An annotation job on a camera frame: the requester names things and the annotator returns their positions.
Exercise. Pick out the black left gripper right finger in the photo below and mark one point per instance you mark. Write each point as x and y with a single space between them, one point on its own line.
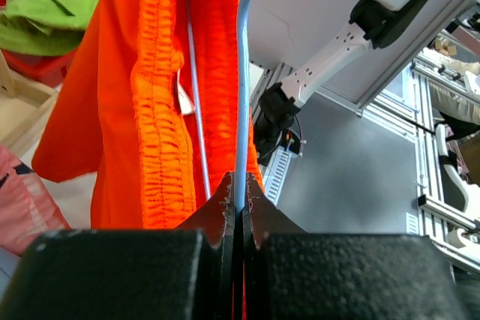
294 274

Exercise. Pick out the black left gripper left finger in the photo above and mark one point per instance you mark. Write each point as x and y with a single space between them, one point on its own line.
184 273

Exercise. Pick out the orange shorts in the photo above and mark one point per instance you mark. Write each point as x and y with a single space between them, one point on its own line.
152 88

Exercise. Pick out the pink patterned shorts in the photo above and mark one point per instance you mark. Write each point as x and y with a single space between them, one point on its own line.
27 207

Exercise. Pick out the blue hanger of orange shorts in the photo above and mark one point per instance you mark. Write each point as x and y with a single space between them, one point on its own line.
243 72

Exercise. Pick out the lime green shorts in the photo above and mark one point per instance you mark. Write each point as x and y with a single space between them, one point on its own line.
44 27

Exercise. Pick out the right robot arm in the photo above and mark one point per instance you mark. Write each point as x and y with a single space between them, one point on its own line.
373 24

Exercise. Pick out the wooden clothes rack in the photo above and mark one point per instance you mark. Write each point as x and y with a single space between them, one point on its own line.
25 108

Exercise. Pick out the red plastic bin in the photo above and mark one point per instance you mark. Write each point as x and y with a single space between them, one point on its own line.
49 70

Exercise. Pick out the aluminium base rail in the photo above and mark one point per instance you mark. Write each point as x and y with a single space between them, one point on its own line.
275 167

